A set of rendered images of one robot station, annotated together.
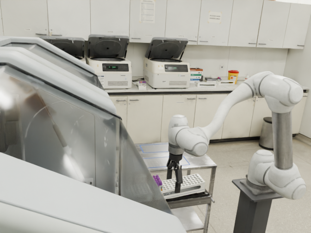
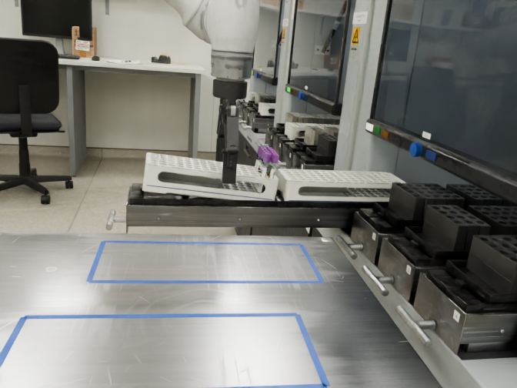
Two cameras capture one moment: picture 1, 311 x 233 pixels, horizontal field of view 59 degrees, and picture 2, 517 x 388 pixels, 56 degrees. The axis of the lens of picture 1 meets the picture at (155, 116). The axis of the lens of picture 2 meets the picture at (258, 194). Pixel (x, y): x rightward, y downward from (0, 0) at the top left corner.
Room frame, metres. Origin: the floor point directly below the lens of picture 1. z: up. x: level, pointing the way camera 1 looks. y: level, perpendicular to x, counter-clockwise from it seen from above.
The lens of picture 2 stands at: (2.46, 0.06, 1.16)
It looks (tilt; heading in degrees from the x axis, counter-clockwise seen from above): 18 degrees down; 186
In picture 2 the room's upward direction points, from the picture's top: 5 degrees clockwise
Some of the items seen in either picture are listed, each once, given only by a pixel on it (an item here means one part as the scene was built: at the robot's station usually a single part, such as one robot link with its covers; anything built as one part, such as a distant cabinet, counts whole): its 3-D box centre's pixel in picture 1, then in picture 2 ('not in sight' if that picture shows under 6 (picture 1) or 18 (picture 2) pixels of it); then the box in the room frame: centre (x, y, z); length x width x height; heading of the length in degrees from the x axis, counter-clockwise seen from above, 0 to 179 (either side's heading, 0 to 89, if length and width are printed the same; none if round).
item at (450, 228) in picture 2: not in sight; (443, 229); (1.56, 0.33, 0.85); 0.12 x 0.02 x 0.06; 17
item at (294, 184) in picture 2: not in sight; (339, 188); (1.30, 0.15, 0.83); 0.30 x 0.10 x 0.06; 108
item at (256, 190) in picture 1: (256, 182); not in sight; (1.71, -0.73, 0.73); 0.22 x 0.18 x 0.06; 18
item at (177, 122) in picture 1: (179, 129); (232, 13); (1.38, -0.13, 1.21); 0.13 x 0.11 x 0.16; 24
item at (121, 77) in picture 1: (108, 60); not in sight; (3.86, 0.69, 1.24); 0.62 x 0.56 x 0.69; 18
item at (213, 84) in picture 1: (206, 84); not in sight; (4.14, -0.73, 0.93); 0.30 x 0.10 x 0.06; 100
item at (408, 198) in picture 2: not in sight; (405, 202); (1.42, 0.28, 0.85); 0.12 x 0.02 x 0.06; 18
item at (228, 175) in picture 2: (169, 174); (229, 167); (1.45, -0.10, 0.89); 0.03 x 0.01 x 0.07; 108
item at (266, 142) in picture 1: (271, 133); not in sight; (4.09, -1.83, 0.23); 0.38 x 0.31 x 0.46; 18
